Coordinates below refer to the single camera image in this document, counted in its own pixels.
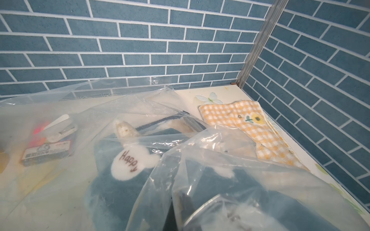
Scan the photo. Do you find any blue cloud pattern blanket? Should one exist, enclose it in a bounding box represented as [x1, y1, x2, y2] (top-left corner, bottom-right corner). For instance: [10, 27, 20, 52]
[85, 120, 357, 231]

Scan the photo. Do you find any clear plastic vacuum bag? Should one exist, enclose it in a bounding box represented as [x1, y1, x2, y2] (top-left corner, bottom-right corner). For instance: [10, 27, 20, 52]
[1, 79, 370, 231]

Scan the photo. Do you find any orange checkered sunflower blanket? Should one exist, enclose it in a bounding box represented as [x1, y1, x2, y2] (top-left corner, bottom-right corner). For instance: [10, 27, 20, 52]
[198, 100, 307, 170]

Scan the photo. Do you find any white plastic bag clip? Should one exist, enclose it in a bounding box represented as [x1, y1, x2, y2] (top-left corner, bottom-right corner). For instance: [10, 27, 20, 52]
[43, 114, 78, 143]

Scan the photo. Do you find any highlighter marker pack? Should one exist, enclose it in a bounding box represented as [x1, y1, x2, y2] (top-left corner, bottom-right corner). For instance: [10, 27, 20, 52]
[19, 122, 77, 167]

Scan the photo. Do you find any yellow metal pen bucket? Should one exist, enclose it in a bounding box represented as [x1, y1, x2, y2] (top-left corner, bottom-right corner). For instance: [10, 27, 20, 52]
[0, 152, 10, 173]

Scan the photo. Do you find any right aluminium corner post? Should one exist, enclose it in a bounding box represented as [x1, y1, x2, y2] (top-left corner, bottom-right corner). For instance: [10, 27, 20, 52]
[236, 0, 289, 89]

